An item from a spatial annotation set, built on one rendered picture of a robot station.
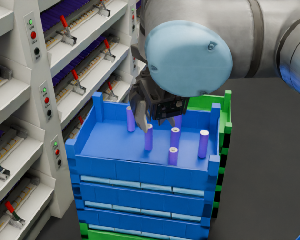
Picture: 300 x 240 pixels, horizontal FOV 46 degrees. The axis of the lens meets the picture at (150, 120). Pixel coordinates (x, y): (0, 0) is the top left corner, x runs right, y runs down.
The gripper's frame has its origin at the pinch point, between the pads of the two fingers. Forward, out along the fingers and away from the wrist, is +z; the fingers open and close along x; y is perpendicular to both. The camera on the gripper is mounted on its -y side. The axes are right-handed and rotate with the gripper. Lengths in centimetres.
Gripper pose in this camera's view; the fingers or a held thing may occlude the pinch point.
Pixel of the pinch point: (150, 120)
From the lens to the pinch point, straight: 74.4
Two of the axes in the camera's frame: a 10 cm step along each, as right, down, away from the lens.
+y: 3.3, 7.4, -5.8
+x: 9.4, -2.0, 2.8
